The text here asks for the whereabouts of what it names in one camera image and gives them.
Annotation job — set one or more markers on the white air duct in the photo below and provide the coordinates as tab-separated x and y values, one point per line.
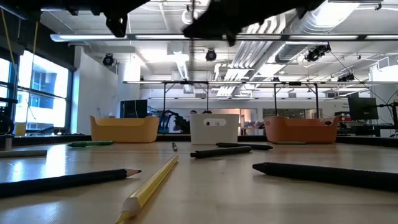
182	67

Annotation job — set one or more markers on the black monitor on arm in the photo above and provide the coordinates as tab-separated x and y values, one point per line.
362	109

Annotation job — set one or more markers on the white plastic bin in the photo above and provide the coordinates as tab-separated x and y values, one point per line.
199	133

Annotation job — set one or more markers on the black monitor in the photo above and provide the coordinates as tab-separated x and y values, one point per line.
133	109

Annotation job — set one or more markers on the black pen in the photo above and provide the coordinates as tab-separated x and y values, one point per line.
220	152
245	146
326	175

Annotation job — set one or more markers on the large window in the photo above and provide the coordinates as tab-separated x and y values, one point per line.
43	77

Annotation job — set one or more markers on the white pipe bundle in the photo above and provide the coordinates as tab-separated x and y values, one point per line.
242	59

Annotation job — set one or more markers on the grey metal post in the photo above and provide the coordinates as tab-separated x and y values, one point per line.
5	143

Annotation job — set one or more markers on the black camera cluster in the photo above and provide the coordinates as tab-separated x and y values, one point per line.
317	53

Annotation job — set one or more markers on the black dome camera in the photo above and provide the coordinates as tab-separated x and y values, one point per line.
211	55
108	59

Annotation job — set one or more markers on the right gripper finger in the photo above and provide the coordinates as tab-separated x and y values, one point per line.
217	14
227	31

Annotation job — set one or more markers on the dark brown pencil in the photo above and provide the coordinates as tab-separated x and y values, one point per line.
62	182

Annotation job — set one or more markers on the silver ventilation duct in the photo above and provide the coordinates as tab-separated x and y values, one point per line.
339	15

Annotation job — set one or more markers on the yellow cup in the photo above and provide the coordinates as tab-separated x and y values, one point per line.
20	129

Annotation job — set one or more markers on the yellow pencil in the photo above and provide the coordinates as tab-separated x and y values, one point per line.
149	186

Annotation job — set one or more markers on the green pen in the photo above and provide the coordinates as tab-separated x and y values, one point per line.
90	143

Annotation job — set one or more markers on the long light bar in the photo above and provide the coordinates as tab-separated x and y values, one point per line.
155	37

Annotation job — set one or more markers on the orange plastic bin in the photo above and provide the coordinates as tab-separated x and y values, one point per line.
301	130

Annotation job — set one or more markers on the person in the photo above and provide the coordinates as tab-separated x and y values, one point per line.
192	112

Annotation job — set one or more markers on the small black camera mount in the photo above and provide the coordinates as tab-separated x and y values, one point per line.
345	77

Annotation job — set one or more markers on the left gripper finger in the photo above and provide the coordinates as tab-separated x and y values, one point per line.
116	25
124	5

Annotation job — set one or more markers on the yellow plastic bin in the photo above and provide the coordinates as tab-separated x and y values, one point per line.
124	130

